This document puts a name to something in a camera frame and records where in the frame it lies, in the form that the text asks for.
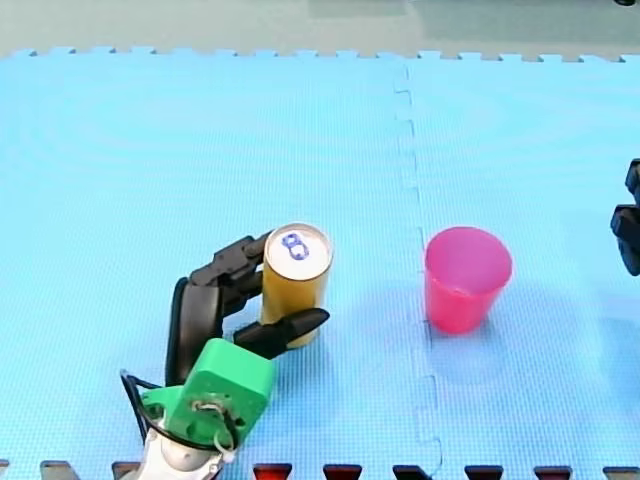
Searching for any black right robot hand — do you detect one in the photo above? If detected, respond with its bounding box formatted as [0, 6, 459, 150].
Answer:
[610, 158, 640, 277]

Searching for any yellow drink can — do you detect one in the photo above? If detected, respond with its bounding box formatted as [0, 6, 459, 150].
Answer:
[259, 222, 334, 349]

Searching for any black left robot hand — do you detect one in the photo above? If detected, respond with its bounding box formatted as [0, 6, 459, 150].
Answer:
[165, 231, 331, 389]

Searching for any pink plastic cup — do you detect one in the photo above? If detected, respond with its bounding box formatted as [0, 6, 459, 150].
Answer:
[424, 226, 514, 336]

